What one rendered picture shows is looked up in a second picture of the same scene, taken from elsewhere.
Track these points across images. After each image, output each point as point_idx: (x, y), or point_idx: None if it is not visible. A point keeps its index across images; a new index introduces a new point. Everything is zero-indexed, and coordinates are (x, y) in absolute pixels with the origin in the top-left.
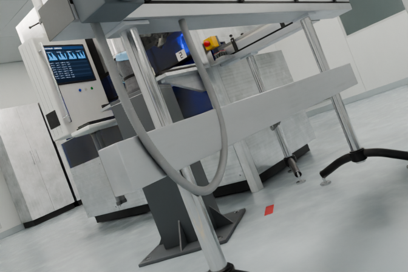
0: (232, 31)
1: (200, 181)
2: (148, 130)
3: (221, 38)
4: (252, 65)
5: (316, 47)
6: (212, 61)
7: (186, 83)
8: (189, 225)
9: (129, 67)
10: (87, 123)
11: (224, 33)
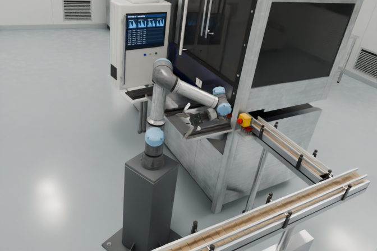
0: (280, 98)
1: (161, 228)
2: (139, 197)
3: (262, 106)
4: (263, 154)
5: (285, 237)
6: (239, 128)
7: None
8: (138, 249)
9: (149, 150)
10: (132, 97)
11: (270, 101)
